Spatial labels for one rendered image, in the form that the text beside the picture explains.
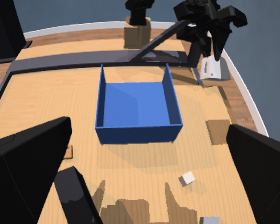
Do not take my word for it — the blue open tray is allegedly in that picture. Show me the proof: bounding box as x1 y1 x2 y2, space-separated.
95 64 182 144

